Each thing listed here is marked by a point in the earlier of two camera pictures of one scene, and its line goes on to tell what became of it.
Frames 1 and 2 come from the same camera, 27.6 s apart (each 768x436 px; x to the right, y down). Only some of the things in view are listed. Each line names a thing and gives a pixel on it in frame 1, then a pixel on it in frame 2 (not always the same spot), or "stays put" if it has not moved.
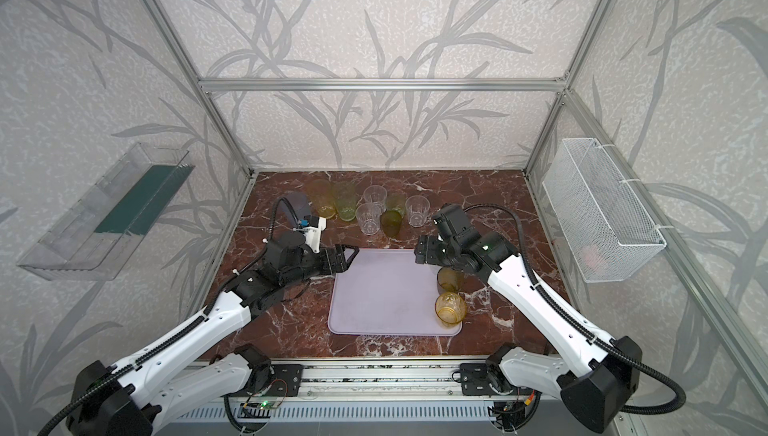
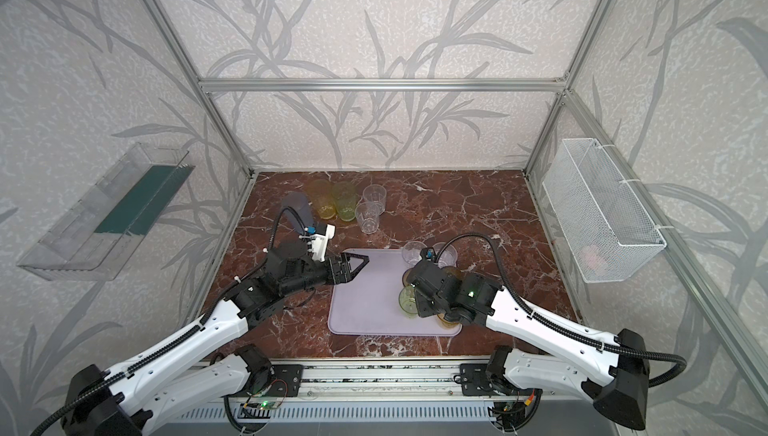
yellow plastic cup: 322,196 stays put
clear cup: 369,217 stays put
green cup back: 396,201 -> 408,302
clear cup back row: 375,194 stays put
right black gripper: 438,250 -> 417,290
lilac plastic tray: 386,292 stays put
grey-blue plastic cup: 300,204 stays put
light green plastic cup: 346,196 stays put
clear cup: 417,207 -> 411,252
